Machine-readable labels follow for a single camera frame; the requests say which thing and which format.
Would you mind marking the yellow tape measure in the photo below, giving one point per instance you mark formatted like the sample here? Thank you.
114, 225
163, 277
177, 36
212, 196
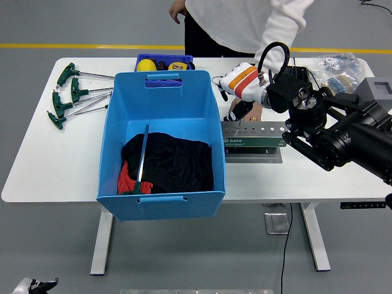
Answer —
177, 65

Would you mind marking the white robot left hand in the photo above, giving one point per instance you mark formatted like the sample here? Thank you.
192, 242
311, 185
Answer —
30, 286

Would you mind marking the large light blue plastic box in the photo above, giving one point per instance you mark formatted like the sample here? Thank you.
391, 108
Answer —
165, 104

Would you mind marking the green grey hex key rack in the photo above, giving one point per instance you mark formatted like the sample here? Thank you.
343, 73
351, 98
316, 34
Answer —
254, 141

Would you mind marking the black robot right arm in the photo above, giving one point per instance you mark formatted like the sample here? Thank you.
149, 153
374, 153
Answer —
337, 134

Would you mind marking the white table leg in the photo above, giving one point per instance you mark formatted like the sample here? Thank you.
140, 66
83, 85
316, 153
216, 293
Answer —
317, 242
102, 245

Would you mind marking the yellow ball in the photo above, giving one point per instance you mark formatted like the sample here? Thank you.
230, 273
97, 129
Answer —
146, 65

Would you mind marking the black cloth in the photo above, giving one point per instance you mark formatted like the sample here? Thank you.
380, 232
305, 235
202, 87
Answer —
180, 165

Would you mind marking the person's right hand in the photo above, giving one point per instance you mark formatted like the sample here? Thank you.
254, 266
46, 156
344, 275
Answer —
179, 9

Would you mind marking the clear bag of parts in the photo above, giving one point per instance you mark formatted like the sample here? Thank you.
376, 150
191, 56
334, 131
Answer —
337, 65

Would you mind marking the person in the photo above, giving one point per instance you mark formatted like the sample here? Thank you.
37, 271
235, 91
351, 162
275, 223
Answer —
232, 21

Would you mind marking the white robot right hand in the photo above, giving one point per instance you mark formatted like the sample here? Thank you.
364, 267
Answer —
245, 81

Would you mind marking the person's left forearm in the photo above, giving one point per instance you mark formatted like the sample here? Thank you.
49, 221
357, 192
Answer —
278, 39

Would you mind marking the red cloth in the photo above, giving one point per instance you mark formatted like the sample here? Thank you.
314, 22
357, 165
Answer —
125, 180

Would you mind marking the dark brown roll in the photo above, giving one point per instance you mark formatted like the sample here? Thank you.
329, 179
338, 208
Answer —
161, 65

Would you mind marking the grey foam box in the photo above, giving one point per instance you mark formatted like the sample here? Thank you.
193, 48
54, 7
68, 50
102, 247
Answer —
375, 88

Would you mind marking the black plastic housing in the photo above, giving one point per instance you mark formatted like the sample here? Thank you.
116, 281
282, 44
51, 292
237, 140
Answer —
298, 72

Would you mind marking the metal floor plate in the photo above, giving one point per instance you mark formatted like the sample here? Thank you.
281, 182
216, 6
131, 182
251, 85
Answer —
277, 223

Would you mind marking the black table control panel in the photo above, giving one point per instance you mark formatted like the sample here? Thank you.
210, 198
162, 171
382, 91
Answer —
363, 205

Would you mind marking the small dark blue bin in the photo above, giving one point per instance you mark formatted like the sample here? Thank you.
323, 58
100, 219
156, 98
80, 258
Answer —
165, 57

